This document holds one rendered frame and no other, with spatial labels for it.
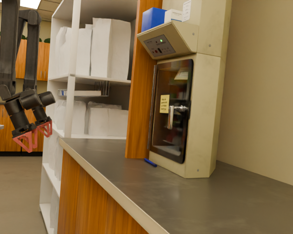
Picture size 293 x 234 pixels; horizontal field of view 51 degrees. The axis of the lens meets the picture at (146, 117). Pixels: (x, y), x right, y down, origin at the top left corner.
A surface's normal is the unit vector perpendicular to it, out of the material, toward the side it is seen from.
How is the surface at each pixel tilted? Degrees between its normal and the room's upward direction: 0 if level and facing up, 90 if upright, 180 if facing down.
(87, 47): 85
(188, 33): 90
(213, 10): 90
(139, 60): 90
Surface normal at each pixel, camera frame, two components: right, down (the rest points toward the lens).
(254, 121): -0.90, -0.05
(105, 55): -0.15, 0.15
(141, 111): 0.42, 0.08
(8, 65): 0.22, -0.05
